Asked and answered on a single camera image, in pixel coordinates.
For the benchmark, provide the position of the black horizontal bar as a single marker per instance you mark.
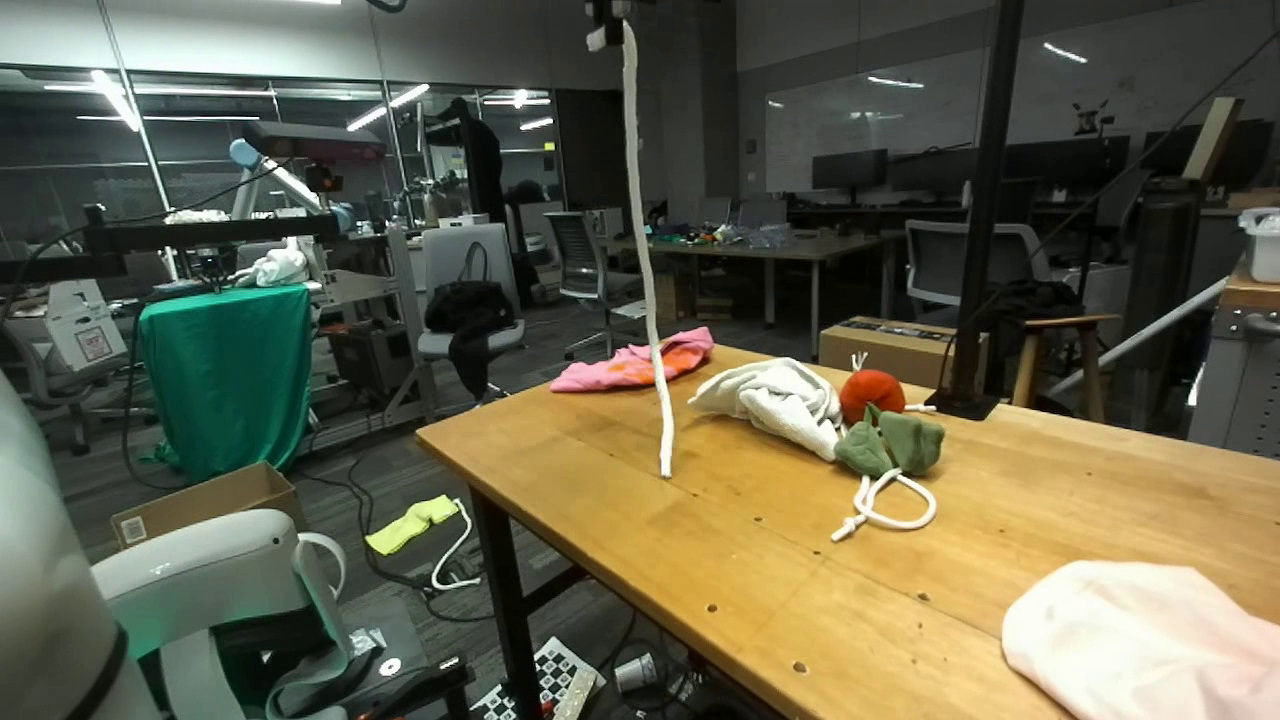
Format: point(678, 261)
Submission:
point(200, 233)

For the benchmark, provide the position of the black metal table leg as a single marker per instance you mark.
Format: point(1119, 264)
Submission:
point(506, 603)

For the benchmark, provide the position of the black handbag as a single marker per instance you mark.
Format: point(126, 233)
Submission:
point(466, 311)

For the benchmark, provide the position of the light pink cloth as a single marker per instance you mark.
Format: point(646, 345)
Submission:
point(1133, 643)

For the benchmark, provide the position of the white paper sign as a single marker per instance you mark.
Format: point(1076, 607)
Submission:
point(85, 326)

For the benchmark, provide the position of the leaning wooden plank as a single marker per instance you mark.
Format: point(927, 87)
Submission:
point(1209, 135)

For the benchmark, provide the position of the wooden stool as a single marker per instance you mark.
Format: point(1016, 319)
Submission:
point(1066, 323)

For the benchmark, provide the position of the flat brown cardboard box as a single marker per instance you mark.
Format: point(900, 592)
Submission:
point(200, 501)

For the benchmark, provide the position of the cardboard box white label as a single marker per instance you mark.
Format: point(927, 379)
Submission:
point(882, 350)

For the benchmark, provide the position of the gray office chair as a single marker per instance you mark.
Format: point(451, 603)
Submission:
point(933, 264)

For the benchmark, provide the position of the pink cloth orange print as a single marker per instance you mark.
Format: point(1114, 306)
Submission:
point(625, 366)

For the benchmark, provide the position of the black vertical pole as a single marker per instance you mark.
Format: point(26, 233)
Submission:
point(987, 201)

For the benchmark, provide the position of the checkerboard calibration card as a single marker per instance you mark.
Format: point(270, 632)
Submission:
point(560, 672)

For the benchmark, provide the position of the silver metal pole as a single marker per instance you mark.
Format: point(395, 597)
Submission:
point(1146, 334)

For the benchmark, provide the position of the wooden top workbench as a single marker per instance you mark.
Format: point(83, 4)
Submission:
point(1243, 372)

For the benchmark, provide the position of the yellow green object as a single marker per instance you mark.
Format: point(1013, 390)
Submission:
point(412, 527)

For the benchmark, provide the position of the white terry towel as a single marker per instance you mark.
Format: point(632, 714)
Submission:
point(784, 400)

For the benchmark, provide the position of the white plastic bin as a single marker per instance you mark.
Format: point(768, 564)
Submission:
point(1263, 246)

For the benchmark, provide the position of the black computer monitor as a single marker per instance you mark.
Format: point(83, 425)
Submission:
point(853, 169)

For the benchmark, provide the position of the green cloth cover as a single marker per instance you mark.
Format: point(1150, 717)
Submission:
point(225, 386)

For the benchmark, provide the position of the orange plush ball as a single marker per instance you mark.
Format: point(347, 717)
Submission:
point(874, 396)

